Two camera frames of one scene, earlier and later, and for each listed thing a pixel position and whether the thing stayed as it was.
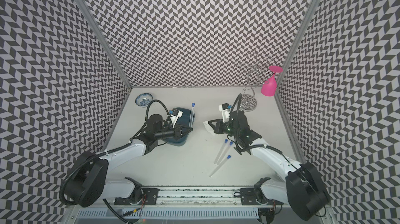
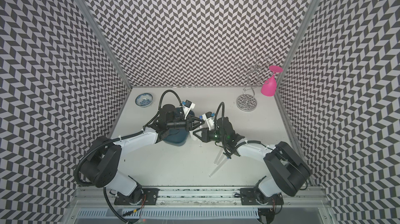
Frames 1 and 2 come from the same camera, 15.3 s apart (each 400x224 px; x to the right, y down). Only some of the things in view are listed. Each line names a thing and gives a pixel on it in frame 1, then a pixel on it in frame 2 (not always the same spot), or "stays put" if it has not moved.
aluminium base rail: (193, 206) stays put
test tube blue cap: (220, 150) stays put
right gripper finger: (216, 127) to (205, 134)
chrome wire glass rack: (253, 70) stays put
